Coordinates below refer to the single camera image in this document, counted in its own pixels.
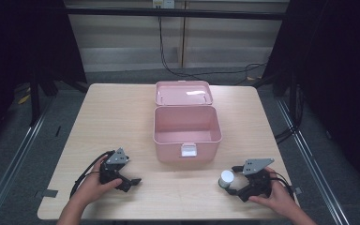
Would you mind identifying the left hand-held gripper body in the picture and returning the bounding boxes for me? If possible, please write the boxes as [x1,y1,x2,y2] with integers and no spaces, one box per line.
[98,147,131,186]

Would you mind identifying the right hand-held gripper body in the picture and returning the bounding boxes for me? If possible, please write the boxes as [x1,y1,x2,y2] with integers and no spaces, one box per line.
[236,157,276,203]

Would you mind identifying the white round bottle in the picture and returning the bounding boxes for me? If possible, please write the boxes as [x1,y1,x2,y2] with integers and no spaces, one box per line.
[217,169,235,189]

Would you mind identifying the pink plastic box with lid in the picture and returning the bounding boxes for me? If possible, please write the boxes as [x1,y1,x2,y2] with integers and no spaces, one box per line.
[152,80,223,163]

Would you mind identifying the person's right hand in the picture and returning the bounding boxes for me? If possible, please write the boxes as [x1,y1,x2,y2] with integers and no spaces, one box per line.
[247,166,295,218]

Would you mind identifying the person's left hand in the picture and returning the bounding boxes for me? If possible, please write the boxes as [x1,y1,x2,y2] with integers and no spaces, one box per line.
[70,156,124,205]

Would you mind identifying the black metal stand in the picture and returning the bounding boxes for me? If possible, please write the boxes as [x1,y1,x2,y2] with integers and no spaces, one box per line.
[28,73,42,128]

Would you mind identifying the yellow floor tape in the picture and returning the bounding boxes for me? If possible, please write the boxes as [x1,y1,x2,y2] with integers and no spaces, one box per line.
[17,87,32,106]

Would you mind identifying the black curtain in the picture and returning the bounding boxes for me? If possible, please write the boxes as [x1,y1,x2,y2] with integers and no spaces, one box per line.
[262,0,360,188]
[0,0,88,151]

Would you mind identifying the right hand-held gripper black cable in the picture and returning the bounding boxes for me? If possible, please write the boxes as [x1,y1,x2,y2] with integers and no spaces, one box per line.
[269,171,295,202]

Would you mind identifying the hand-held gripper black cable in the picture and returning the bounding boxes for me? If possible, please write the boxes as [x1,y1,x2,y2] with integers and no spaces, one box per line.
[269,171,295,202]
[69,150,116,200]

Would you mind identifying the left hand-held gripper black cable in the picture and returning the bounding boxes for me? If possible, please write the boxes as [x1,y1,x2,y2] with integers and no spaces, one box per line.
[69,150,116,200]

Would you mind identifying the metal floor rail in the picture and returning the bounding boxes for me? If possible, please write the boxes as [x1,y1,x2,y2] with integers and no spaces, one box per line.
[276,97,351,225]
[0,106,50,225]

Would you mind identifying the black floor cable bundle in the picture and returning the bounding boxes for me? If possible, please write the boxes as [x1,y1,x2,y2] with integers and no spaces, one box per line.
[273,83,306,145]

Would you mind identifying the black wall cable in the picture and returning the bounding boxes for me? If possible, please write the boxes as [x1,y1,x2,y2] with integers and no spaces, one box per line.
[157,16,268,86]

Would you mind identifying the black horizontal frame bar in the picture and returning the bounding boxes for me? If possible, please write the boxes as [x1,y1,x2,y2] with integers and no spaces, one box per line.
[65,7,288,22]

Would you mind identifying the white wall socket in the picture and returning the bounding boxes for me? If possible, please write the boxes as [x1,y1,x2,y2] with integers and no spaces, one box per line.
[152,0,176,9]

